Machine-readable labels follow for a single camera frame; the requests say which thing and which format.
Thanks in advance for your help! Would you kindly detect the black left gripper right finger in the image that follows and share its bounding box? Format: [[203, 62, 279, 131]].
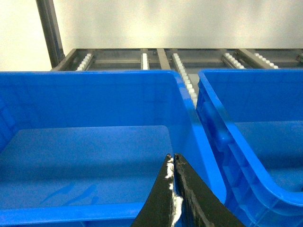
[[174, 153, 244, 227]]

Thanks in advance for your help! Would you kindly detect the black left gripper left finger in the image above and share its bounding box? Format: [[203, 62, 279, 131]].
[[131, 154, 174, 227]]

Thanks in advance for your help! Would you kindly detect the large blue plastic crate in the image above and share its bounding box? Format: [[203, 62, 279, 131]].
[[0, 70, 226, 227]]

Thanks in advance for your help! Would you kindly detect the metal roller rack shelf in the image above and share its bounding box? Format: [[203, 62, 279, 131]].
[[36, 0, 303, 103]]

